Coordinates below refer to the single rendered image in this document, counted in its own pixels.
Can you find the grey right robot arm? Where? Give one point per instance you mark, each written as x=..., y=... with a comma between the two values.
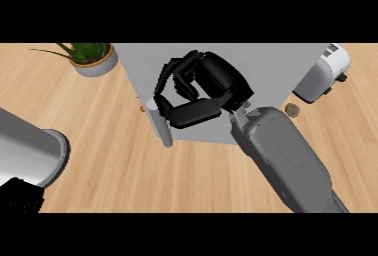
x=285, y=156

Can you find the black block-shaped object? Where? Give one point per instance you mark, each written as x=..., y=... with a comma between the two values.
x=19, y=198

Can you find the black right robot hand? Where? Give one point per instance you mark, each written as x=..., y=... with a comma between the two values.
x=215, y=75

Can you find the small brown round knob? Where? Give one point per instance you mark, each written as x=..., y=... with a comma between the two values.
x=292, y=110

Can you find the green plant in grey pot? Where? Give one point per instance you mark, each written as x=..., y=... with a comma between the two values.
x=93, y=61

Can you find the silver cylindrical appliance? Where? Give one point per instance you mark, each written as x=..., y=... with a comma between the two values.
x=23, y=150

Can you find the white toaster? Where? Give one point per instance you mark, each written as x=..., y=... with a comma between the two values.
x=325, y=71

